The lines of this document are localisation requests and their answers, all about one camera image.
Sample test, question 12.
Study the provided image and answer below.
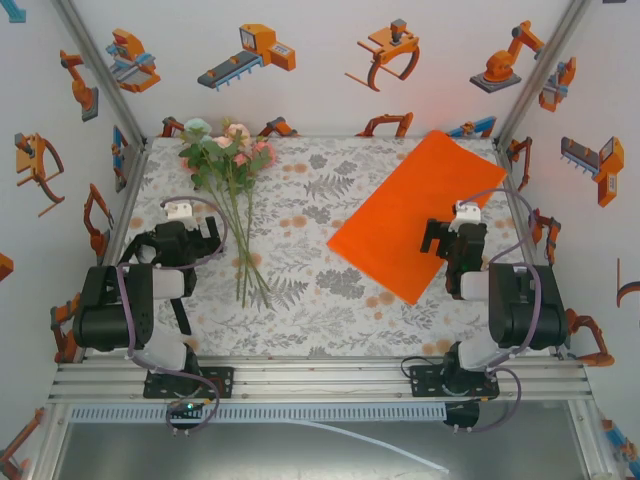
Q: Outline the orange wrapping paper sheet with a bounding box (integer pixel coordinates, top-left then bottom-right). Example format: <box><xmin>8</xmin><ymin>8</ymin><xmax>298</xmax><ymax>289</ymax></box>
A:
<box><xmin>326</xmin><ymin>129</ymin><xmax>509</xmax><ymax>306</ymax></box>

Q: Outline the fake flower bouquet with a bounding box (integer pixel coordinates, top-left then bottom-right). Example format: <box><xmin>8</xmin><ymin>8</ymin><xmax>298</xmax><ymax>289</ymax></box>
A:
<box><xmin>178</xmin><ymin>117</ymin><xmax>277</xmax><ymax>310</ymax></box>

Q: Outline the floral print table cloth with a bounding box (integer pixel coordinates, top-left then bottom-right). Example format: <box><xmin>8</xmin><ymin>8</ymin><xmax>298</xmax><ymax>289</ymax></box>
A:
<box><xmin>92</xmin><ymin>135</ymin><xmax>559</xmax><ymax>359</ymax></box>

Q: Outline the small black controller box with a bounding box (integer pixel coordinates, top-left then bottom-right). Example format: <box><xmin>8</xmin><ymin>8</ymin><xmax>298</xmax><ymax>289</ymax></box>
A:
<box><xmin>443</xmin><ymin>402</ymin><xmax>481</xmax><ymax>429</ymax></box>

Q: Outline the small circuit board with LED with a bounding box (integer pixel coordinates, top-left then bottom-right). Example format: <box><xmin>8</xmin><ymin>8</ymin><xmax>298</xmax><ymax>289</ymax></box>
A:
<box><xmin>166</xmin><ymin>399</ymin><xmax>207</xmax><ymax>421</ymax></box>

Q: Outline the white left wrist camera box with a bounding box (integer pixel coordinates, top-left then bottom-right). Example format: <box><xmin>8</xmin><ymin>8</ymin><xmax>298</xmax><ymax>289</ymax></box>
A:
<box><xmin>164</xmin><ymin>199</ymin><xmax>196</xmax><ymax>222</ymax></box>

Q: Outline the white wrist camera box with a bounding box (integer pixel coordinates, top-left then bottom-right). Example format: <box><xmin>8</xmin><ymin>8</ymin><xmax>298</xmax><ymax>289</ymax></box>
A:
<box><xmin>164</xmin><ymin>199</ymin><xmax>196</xmax><ymax>222</ymax></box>
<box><xmin>452</xmin><ymin>199</ymin><xmax>482</xmax><ymax>232</ymax></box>

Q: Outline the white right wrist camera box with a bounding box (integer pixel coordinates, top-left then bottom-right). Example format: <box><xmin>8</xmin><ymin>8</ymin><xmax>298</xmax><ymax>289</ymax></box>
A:
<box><xmin>452</xmin><ymin>199</ymin><xmax>482</xmax><ymax>232</ymax></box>

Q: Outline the aluminium side rail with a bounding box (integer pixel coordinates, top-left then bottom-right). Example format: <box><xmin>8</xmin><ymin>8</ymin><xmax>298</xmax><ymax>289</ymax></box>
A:
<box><xmin>74</xmin><ymin>139</ymin><xmax>151</xmax><ymax>364</ymax></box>
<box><xmin>492</xmin><ymin>137</ymin><xmax>571</xmax><ymax>361</ymax></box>

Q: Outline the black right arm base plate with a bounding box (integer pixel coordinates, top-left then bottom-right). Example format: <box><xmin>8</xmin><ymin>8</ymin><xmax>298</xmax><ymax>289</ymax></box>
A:
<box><xmin>409</xmin><ymin>364</ymin><xmax>500</xmax><ymax>400</ymax></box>

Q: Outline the aluminium frame rail with grooves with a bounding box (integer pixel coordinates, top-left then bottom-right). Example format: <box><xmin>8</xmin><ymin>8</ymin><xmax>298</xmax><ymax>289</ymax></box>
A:
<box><xmin>47</xmin><ymin>360</ymin><xmax>595</xmax><ymax>404</ymax></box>

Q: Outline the aluminium frame post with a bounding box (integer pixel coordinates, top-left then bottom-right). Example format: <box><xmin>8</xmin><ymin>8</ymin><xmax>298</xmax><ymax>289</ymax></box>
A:
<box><xmin>49</xmin><ymin>0</ymin><xmax>149</xmax><ymax>146</ymax></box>
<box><xmin>494</xmin><ymin>0</ymin><xmax>594</xmax><ymax>149</ymax></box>

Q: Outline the white slotted cable duct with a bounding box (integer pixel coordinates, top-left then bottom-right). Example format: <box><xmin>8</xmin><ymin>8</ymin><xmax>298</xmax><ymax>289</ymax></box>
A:
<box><xmin>68</xmin><ymin>403</ymin><xmax>447</xmax><ymax>424</ymax></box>

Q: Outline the aluminium frame leg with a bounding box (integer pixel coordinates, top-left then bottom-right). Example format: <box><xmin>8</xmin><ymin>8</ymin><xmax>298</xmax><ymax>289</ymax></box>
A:
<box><xmin>569</xmin><ymin>399</ymin><xmax>619</xmax><ymax>480</ymax></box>
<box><xmin>27</xmin><ymin>402</ymin><xmax>69</xmax><ymax>480</ymax></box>

